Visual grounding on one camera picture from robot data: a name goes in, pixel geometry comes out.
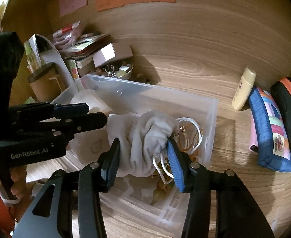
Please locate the person left hand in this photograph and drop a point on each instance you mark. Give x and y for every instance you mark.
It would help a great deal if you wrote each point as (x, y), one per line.
(18, 176)

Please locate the clear plastic storage bin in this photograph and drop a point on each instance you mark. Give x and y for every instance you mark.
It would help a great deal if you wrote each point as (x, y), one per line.
(130, 195)

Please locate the brown mug with lid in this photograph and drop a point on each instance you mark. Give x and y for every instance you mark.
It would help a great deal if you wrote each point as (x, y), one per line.
(46, 83)

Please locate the pink coiled cord packet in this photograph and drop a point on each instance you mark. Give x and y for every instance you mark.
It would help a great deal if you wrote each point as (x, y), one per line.
(67, 36)

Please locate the small white pink box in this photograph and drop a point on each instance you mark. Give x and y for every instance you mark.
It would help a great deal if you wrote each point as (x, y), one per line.
(111, 53)

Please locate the translucent white plastic cup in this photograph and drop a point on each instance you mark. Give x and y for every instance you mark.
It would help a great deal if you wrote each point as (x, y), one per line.
(91, 98)

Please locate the green bead tassel charm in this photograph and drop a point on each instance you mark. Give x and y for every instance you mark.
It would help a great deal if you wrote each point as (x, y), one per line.
(185, 143)

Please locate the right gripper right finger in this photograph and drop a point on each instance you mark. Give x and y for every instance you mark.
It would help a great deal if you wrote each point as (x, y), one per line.
(237, 213)

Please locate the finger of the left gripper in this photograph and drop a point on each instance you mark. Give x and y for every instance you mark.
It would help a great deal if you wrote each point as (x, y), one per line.
(70, 126)
(70, 111)

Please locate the white drawstring cloth bag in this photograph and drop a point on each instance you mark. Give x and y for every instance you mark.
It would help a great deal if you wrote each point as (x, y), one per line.
(143, 140)

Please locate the pink white round jar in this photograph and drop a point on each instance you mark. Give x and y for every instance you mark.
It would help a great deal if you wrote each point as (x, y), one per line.
(88, 146)

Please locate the cream lotion bottle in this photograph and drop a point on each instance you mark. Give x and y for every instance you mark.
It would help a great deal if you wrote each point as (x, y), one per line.
(244, 88)

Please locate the pink sticky note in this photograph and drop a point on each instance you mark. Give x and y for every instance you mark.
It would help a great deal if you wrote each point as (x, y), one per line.
(69, 6)

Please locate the fruit sticker sheet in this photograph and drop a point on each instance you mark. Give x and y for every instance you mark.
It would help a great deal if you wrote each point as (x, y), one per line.
(72, 67)

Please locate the stack of booklets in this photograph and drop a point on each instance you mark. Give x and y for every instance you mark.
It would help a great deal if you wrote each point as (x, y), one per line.
(81, 54)

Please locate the glass bowl of trinkets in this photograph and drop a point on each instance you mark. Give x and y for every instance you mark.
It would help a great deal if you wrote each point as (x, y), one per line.
(123, 71)

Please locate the folded printed paper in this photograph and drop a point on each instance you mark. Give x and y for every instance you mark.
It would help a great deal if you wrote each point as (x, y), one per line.
(33, 45)

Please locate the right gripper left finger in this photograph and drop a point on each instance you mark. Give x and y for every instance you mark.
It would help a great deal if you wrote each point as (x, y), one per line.
(50, 213)

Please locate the blue patchwork zipper pouch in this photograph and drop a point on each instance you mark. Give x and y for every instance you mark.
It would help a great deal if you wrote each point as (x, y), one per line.
(273, 146)

